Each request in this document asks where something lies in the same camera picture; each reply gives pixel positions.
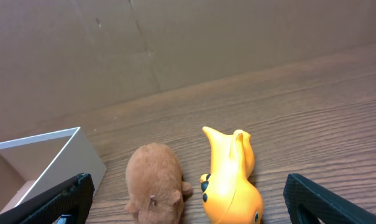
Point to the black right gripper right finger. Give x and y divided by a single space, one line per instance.
309 203

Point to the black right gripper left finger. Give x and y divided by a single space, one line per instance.
68 202

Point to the white cardboard box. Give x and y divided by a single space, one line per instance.
29 166

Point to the orange rubber animal toy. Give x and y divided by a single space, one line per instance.
228 196

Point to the brown plush hamster toy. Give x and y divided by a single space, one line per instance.
155 185

